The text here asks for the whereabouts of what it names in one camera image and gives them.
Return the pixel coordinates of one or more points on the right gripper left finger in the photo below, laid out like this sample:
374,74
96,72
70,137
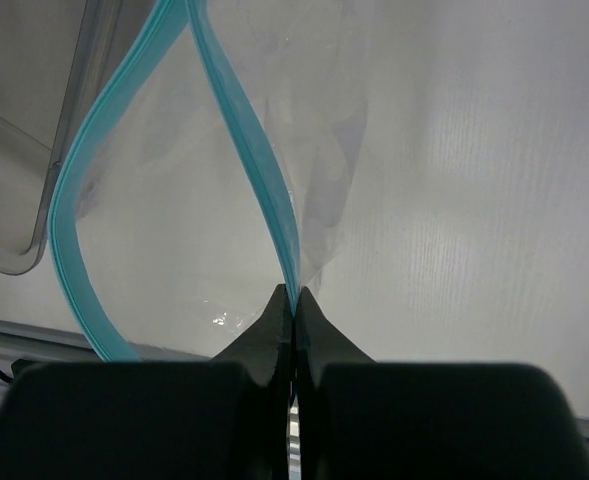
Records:
225,418

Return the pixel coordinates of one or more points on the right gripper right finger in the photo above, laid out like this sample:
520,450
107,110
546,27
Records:
363,419

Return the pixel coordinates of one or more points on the clear zip top bag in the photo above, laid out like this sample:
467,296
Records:
214,166

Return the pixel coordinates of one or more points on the clear plastic tray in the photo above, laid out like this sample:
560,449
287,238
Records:
53,56

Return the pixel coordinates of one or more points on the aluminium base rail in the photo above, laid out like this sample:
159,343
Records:
40,343

